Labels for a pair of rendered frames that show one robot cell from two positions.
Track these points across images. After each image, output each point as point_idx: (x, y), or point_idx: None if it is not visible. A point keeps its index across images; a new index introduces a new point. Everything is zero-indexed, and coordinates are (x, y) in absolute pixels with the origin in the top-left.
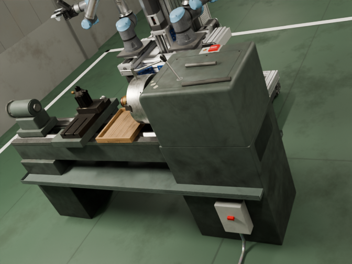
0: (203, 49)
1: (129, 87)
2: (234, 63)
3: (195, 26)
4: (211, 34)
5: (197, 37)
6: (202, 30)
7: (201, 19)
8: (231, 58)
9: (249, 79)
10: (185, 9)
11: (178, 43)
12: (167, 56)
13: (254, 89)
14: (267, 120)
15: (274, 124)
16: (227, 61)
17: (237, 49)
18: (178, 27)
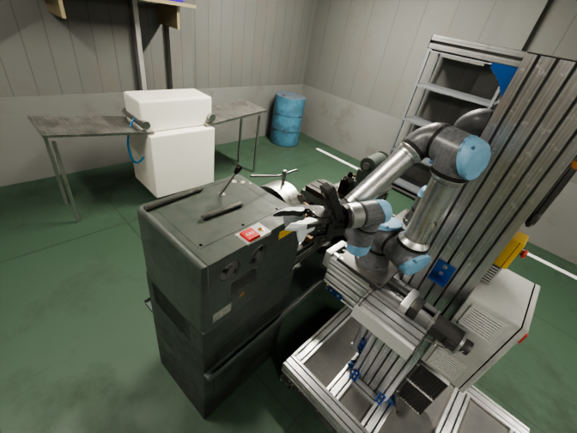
0: (264, 229)
1: (277, 180)
2: (176, 228)
3: (454, 308)
4: (401, 314)
5: (365, 271)
6: (415, 302)
7: (465, 316)
8: (192, 231)
9: (167, 254)
10: (392, 233)
11: None
12: None
13: (173, 275)
14: (184, 323)
15: (194, 346)
16: (193, 227)
17: (208, 246)
18: None
